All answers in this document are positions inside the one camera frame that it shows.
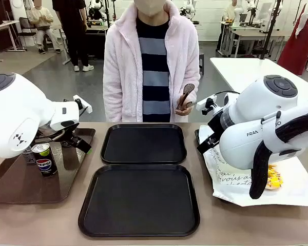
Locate yellow frosted donut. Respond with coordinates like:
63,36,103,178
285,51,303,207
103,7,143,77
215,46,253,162
265,163,284,191

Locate black stand pole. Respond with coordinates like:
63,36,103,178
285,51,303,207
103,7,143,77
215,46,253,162
260,0,283,61

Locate black plastic tray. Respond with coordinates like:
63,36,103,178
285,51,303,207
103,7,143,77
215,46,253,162
78,165,201,238
100,124,188,165

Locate black Pepsi can green band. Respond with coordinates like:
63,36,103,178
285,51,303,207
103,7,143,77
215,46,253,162
31,142,59,178

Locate white desk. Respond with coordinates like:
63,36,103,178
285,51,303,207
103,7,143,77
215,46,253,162
0,20,20,55

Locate person's left forearm pink sleeve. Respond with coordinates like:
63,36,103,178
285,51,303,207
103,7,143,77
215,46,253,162
170,61,202,111

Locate brown plastic tray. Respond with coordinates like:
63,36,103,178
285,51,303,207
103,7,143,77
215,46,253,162
0,127,97,205

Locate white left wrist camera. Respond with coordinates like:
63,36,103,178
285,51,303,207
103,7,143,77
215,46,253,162
72,94,93,115

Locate white lab table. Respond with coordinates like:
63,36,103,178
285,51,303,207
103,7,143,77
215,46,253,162
230,28,294,58

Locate black cable sleeve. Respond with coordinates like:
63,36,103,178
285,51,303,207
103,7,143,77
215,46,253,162
248,109,308,200

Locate thin black camera cable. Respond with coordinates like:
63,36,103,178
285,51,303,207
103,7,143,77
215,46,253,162
215,90,241,98

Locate seated person in light clothes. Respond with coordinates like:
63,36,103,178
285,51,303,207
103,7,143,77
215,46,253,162
27,0,62,55

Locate black tray under paper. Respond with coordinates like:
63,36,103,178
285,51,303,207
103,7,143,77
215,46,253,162
194,129,238,206

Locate person in pink fleece jacket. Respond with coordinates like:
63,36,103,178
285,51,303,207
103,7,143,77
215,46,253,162
102,0,202,123

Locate person's left hand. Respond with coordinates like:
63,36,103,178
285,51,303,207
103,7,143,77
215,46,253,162
175,100,194,117

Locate grey patterned drink can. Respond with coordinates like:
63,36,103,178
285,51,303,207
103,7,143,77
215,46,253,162
22,146,37,166

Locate large white printed paper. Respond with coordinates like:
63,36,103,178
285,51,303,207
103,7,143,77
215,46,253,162
199,125,308,208

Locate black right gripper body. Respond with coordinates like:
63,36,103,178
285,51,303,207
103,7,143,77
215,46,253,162
207,114,224,144

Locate standing person in black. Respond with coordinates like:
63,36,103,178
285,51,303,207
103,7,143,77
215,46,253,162
52,0,95,73

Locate person's right forearm pink sleeve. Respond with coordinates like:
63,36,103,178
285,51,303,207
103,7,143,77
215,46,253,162
103,74,124,123

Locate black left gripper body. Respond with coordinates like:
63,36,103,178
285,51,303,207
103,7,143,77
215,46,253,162
35,124,80,149

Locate black office chair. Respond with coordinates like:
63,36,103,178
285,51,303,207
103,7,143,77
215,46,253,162
18,16,37,50

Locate figure in red dress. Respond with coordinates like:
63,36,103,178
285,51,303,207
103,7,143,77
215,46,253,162
277,0,308,76

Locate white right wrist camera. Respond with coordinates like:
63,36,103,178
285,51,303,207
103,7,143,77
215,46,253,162
196,94,219,116

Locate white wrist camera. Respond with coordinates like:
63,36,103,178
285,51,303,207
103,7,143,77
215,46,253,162
72,94,93,115
196,94,219,116

